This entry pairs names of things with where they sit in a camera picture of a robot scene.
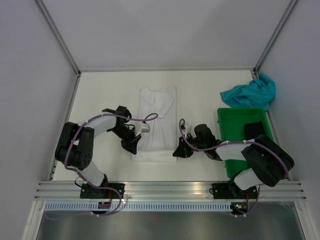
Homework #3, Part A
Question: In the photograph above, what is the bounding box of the aluminium frame post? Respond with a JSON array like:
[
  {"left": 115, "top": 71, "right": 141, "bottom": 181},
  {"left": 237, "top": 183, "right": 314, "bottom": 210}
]
[
  {"left": 250, "top": 0, "right": 300, "bottom": 79},
  {"left": 33, "top": 0, "right": 81, "bottom": 77}
]

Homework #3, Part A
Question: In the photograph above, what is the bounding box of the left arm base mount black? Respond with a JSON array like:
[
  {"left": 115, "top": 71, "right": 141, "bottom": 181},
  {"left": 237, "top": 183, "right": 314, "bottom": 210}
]
[{"left": 79, "top": 182, "right": 125, "bottom": 201}]

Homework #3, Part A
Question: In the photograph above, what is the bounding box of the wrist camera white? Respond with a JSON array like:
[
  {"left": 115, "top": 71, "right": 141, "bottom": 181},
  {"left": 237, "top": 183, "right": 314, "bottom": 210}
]
[
  {"left": 135, "top": 122, "right": 151, "bottom": 135},
  {"left": 180, "top": 123, "right": 192, "bottom": 138}
]

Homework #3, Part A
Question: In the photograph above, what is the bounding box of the teal t shirt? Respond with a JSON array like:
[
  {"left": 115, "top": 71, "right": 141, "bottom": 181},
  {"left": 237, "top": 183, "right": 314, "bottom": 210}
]
[{"left": 220, "top": 73, "right": 276, "bottom": 111}]

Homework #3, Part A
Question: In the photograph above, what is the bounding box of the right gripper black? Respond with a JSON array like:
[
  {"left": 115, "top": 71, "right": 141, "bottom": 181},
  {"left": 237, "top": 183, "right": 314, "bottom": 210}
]
[{"left": 172, "top": 133, "right": 206, "bottom": 158}]

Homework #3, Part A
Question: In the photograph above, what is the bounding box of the white slotted cable duct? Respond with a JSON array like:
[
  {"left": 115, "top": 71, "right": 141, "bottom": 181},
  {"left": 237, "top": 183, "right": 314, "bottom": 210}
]
[{"left": 44, "top": 201, "right": 232, "bottom": 212}]

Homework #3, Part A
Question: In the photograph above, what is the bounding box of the left aluminium frame post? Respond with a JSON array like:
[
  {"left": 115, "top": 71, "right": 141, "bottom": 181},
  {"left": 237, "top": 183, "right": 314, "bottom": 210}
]
[{"left": 33, "top": 0, "right": 81, "bottom": 77}]

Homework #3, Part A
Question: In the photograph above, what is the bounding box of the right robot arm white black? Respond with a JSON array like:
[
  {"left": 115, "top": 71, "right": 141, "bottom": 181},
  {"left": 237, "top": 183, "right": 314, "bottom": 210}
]
[{"left": 172, "top": 118, "right": 295, "bottom": 198}]

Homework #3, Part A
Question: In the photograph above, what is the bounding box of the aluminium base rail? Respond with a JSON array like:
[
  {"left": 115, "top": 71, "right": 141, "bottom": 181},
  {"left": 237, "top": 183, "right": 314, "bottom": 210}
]
[{"left": 33, "top": 180, "right": 307, "bottom": 202}]

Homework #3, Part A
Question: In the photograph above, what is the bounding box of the right aluminium frame post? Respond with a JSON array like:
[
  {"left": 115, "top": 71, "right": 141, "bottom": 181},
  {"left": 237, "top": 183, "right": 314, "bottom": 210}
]
[{"left": 250, "top": 0, "right": 300, "bottom": 79}]

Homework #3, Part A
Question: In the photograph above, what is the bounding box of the white t shirt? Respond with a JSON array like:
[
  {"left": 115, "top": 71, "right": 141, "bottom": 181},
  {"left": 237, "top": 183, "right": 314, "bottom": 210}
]
[{"left": 131, "top": 86, "right": 178, "bottom": 164}]

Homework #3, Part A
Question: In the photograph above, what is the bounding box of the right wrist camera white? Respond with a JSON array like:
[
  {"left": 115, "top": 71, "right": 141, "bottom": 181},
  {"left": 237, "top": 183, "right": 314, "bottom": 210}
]
[{"left": 180, "top": 123, "right": 192, "bottom": 138}]

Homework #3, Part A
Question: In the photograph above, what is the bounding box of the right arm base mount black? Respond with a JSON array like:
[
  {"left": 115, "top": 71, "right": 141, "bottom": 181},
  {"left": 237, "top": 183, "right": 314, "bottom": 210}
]
[{"left": 209, "top": 182, "right": 258, "bottom": 200}]

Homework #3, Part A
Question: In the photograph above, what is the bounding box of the green plastic bin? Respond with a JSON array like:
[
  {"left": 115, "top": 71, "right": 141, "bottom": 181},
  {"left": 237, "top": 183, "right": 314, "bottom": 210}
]
[{"left": 217, "top": 108, "right": 273, "bottom": 178}]

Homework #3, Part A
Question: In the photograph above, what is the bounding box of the black rolled t shirt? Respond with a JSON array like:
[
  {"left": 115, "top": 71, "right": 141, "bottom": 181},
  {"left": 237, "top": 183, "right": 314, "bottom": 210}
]
[{"left": 243, "top": 121, "right": 266, "bottom": 140}]

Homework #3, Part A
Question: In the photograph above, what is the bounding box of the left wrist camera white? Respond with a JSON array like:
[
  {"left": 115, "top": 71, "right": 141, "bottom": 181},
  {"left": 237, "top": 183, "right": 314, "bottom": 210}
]
[{"left": 135, "top": 122, "right": 151, "bottom": 135}]

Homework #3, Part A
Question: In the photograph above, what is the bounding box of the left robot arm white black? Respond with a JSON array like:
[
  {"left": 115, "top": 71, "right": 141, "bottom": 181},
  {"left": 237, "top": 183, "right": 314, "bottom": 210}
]
[{"left": 54, "top": 106, "right": 141, "bottom": 198}]

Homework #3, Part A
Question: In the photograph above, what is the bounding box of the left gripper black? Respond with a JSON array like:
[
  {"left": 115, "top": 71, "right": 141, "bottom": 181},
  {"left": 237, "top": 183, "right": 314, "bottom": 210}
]
[{"left": 109, "top": 125, "right": 141, "bottom": 156}]

